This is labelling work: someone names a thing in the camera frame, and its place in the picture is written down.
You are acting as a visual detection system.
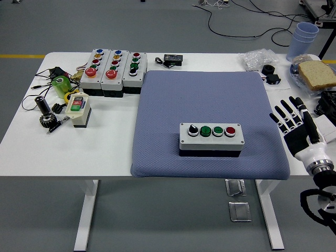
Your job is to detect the blue-grey quilted mat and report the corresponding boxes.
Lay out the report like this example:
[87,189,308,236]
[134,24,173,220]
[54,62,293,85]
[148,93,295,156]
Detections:
[130,69,291,181]

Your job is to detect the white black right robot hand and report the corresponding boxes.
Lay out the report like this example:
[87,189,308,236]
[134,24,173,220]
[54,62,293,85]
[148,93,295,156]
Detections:
[269,96,329,166]

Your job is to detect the black floor cable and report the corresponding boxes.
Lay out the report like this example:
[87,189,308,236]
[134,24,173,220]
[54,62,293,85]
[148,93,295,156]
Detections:
[193,0,320,47]

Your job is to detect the yellow tape roll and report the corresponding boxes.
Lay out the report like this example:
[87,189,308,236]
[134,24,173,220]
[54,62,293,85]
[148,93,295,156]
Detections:
[64,90,80,102]

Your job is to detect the dark metal cylinder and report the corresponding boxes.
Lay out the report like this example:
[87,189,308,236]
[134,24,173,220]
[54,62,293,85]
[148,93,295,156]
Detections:
[35,96,51,115]

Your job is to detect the white cardboard box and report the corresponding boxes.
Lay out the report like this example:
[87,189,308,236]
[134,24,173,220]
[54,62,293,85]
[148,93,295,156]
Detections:
[313,115,336,144]

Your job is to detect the bread slice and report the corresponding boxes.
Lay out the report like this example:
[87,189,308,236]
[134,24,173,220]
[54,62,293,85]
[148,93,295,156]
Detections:
[297,60,336,91]

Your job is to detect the thin black wires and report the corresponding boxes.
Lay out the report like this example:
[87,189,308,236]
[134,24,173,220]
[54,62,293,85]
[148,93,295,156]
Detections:
[22,68,79,111]

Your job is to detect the black digital meter module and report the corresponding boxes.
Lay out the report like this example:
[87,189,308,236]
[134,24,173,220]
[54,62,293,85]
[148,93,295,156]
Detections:
[163,54,184,67]

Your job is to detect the grey five-button control box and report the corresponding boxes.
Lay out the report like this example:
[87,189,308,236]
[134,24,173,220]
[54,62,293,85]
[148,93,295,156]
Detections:
[101,49,130,98]
[79,48,111,97]

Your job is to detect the white switch box green red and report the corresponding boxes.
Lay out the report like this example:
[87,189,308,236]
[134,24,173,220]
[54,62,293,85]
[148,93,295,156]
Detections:
[65,91,92,129]

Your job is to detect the white table leg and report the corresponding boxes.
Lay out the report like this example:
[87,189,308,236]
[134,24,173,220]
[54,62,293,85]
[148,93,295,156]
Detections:
[255,180,285,250]
[73,180,100,252]

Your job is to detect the green translucent roll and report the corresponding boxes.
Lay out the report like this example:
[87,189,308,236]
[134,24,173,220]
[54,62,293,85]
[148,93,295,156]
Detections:
[51,75,72,99]

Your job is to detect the black power module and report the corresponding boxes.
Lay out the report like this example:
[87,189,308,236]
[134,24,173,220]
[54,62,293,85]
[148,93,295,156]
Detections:
[48,67,69,79]

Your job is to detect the black servo motor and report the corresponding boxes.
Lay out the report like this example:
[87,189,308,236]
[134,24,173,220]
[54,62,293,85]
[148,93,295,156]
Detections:
[265,74,281,86]

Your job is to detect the black ring nut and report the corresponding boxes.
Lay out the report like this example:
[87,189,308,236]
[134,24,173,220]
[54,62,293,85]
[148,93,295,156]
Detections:
[261,64,276,76]

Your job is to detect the aluminium frame stand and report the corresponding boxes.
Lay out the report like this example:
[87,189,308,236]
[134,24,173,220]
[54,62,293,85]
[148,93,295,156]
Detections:
[299,0,336,61]

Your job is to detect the white floor cable bundle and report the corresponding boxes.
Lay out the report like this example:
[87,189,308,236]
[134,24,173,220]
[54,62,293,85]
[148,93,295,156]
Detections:
[192,0,232,9]

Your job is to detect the black pen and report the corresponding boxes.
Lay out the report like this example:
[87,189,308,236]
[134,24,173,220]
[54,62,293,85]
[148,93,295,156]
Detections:
[46,116,70,135]

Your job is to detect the metal floor socket plate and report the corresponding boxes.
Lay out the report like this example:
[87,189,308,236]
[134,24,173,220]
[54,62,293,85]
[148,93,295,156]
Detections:
[225,179,247,197]
[228,201,252,223]

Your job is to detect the small black toothed part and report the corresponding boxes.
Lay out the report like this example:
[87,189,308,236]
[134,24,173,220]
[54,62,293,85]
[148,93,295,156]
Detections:
[51,102,66,114]

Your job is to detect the clear plastic bag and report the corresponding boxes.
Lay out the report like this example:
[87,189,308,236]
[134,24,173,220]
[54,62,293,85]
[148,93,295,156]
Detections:
[238,48,279,71]

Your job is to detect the black device with cables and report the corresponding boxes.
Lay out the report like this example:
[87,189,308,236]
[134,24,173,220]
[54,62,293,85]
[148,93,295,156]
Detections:
[313,90,336,119]

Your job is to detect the black bevel gear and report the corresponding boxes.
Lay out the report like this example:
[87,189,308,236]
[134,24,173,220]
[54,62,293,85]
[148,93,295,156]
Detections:
[39,113,58,129]

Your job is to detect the stack of blue cups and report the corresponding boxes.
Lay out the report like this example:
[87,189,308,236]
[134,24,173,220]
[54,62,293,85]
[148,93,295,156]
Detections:
[286,22,320,62]

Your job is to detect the black meter cable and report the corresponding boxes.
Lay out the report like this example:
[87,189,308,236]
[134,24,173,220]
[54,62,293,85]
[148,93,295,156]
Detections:
[154,57,171,69]

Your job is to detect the grey four-control button box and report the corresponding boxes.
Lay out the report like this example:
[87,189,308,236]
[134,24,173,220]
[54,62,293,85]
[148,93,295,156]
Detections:
[178,122,245,158]
[122,51,148,95]

